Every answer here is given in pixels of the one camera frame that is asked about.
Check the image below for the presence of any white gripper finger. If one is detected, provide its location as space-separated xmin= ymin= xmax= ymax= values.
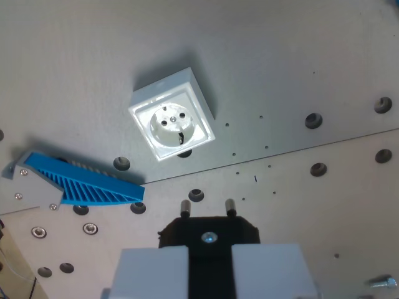
xmin=231 ymin=243 xmax=324 ymax=299
xmin=100 ymin=245 xmax=190 ymax=299

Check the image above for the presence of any black plug with metal pins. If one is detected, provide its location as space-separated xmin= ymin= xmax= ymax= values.
xmin=157 ymin=198 xmax=261 ymax=299

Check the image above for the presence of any blue ribbed flexible finger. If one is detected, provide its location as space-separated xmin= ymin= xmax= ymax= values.
xmin=21 ymin=151 xmax=146 ymax=207

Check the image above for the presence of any loose silver bolt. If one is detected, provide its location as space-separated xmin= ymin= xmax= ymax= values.
xmin=364 ymin=275 xmax=398 ymax=290

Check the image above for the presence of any grey plastic mounting bracket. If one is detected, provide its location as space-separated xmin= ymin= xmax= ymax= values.
xmin=0 ymin=154 xmax=64 ymax=216

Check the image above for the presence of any white wall socket box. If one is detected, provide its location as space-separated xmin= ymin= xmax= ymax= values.
xmin=128 ymin=67 xmax=217 ymax=162

